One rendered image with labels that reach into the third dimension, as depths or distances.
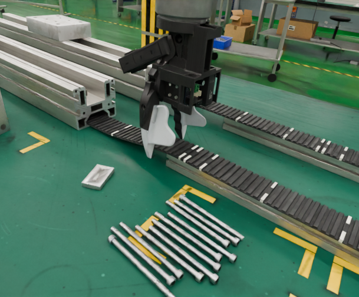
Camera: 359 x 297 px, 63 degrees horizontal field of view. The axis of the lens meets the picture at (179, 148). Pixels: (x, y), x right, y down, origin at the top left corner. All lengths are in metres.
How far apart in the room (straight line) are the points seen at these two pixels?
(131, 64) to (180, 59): 0.09
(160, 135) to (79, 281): 0.22
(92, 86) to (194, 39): 0.31
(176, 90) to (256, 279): 0.26
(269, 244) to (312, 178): 0.19
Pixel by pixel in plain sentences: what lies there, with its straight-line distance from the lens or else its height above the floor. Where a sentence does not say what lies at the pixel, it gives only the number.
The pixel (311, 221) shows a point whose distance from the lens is 0.41.
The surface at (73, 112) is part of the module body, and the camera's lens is 0.61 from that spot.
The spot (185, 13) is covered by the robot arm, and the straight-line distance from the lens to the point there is 0.39.
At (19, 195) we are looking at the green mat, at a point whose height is 0.78.
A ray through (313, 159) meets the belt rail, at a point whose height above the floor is 0.79.
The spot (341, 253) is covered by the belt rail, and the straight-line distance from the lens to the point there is 0.43.
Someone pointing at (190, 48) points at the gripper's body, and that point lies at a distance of 0.40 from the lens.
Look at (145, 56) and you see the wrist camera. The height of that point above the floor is 0.95.
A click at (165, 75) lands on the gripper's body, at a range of 0.41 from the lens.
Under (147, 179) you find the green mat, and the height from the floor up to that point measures 0.78.
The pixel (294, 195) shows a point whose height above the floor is 0.81.
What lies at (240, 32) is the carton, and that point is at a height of 0.16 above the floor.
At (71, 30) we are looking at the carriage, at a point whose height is 0.89.
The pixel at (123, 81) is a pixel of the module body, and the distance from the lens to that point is 0.77.
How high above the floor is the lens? 1.07
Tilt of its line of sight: 32 degrees down
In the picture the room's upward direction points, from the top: 5 degrees clockwise
